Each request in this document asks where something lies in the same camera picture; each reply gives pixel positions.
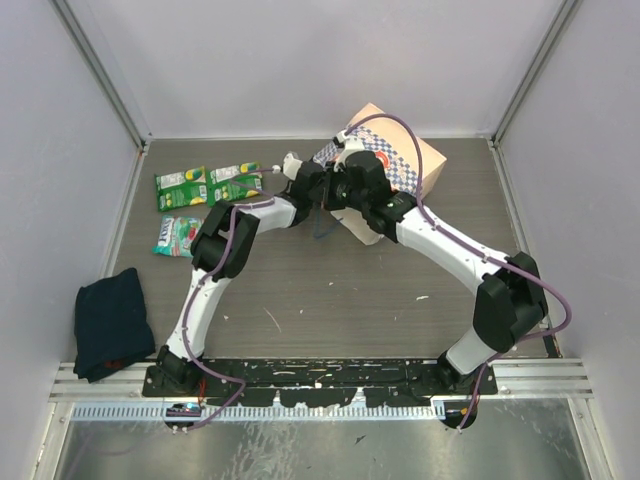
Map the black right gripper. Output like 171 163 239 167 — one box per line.
307 162 367 214

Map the checkered paper bag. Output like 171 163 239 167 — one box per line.
311 103 447 246

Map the green snack packet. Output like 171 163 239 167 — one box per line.
154 166 208 212
206 162 262 207

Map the teal mint candy packet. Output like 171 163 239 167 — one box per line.
152 215 203 258

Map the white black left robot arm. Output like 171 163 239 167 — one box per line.
156 158 328 396

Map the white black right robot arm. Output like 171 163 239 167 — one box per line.
321 151 548 394

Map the dark blue folded cloth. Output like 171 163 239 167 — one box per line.
74 268 155 383

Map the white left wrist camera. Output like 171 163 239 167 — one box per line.
271 152 303 180

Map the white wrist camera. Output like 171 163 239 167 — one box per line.
333 130 366 164
271 152 303 180

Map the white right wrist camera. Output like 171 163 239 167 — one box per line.
333 130 366 164

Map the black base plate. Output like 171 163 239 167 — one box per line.
142 358 476 408

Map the aluminium rail frame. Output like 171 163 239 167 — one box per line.
49 358 593 407

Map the perforated cable duct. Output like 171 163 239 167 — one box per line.
71 402 445 422

